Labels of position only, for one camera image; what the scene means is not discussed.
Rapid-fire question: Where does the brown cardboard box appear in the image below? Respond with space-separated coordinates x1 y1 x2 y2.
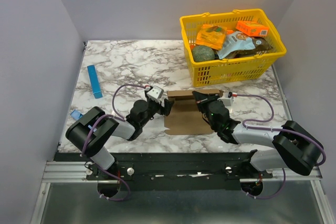
164 90 213 135

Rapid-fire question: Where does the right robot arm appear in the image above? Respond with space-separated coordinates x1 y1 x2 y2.
192 91 327 178

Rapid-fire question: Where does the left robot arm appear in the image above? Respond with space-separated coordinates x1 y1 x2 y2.
66 99 174 179

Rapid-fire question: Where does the orange carton box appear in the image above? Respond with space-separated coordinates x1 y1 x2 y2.
236 20 269 37

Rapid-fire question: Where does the yellow plastic basket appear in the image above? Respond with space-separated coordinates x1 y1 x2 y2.
180 8 287 87

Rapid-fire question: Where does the green round melon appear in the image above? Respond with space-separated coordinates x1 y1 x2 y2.
192 45 215 62

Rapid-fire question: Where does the long blue bar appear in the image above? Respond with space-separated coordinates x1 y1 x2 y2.
87 65 103 99

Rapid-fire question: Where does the orange snack pouch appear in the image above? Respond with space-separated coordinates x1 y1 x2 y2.
196 24 227 50

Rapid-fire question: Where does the light blue snack bag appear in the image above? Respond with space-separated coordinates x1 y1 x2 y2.
217 31 256 60

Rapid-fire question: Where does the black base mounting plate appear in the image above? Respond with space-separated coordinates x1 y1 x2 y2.
54 151 282 196

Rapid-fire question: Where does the small blue block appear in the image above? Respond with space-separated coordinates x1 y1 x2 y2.
70 110 83 121

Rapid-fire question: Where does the dark brown snack bag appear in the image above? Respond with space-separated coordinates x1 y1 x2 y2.
226 37 273 59

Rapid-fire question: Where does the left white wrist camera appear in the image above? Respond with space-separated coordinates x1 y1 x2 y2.
145 86 164 104

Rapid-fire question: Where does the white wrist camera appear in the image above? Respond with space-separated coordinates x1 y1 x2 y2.
145 86 164 104
219 92 234 107

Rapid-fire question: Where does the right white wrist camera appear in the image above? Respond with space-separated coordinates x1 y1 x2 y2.
219 92 234 107

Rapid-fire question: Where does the aluminium frame rail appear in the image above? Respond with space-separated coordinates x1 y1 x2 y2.
31 162 333 223

